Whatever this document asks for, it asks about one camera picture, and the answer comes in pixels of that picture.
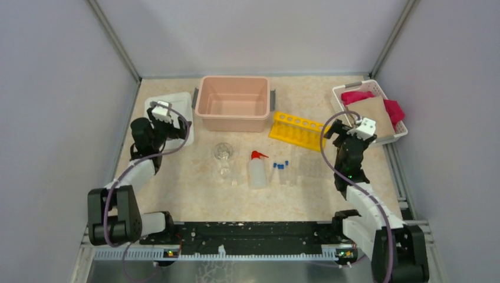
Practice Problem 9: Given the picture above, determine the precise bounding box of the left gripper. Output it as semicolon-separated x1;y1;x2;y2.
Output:
147;108;191;149

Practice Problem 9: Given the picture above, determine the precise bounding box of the blue capped tube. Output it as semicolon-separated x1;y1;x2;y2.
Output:
277;164;286;185
268;163;278;183
284;160;289;183

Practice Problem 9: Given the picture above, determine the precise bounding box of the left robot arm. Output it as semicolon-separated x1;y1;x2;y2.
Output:
87;101;192;247

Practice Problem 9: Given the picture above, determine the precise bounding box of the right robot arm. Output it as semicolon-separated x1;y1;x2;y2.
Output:
320;119;430;282

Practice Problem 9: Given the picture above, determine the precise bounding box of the white bin lid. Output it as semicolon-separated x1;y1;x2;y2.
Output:
144;92;195;152

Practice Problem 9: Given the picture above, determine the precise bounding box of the beige cloth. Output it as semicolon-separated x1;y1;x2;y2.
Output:
346;96;396;142

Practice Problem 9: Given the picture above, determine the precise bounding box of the white perforated basket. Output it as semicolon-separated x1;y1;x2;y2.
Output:
331;79;409;147

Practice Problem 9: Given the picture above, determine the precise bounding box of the pink plastic bin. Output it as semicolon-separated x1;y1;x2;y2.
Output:
192;75;276;133

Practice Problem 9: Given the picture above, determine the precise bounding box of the red cloth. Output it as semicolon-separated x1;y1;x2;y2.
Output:
341;91;405;128

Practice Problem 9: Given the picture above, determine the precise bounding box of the yellow test tube rack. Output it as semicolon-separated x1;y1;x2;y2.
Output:
268;111;325;152

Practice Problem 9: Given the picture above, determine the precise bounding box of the white wash bottle red cap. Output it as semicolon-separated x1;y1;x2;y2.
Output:
248;150;268;189

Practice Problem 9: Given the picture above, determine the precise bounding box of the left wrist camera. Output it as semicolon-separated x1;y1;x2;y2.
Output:
152;100;172;123

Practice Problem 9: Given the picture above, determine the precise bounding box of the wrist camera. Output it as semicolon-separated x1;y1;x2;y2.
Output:
152;100;172;123
347;117;376;140

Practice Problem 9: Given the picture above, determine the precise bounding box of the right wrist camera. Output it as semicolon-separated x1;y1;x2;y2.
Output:
347;117;376;140

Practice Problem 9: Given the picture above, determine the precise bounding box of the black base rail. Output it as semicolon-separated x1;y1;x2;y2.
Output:
140;221;360;261

